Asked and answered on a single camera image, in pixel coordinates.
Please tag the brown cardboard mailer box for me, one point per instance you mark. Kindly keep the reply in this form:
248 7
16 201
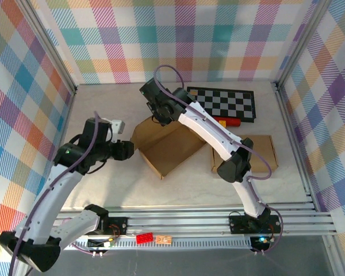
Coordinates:
166 149
261 152

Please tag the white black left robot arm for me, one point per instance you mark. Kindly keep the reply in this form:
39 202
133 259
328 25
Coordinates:
54 189

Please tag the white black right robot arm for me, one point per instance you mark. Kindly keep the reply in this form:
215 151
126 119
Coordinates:
207 129

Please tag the yellow toy brick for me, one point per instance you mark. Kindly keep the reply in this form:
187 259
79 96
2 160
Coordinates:
222 123

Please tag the black grey chessboard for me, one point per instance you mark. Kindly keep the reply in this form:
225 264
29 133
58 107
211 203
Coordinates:
233 100

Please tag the red glitter microphone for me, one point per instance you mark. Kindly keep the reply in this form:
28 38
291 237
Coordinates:
234 122

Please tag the small black controller board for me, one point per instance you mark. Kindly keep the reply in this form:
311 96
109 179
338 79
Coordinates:
260 243
97 243

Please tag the small orange circuit board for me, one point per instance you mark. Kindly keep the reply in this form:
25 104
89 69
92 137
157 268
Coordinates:
164 239

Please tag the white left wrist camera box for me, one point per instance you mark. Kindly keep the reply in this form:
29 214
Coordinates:
118 126

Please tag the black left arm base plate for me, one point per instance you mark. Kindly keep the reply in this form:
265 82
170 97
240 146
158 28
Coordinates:
118 227

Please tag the aluminium frame post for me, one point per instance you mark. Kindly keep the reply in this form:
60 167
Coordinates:
50 49
299 46

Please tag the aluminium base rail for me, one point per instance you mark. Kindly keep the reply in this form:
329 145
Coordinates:
175 224

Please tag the aluminium side rail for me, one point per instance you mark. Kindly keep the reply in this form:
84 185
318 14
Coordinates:
290 129

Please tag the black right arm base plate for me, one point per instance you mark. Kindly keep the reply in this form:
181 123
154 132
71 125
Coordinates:
237 227

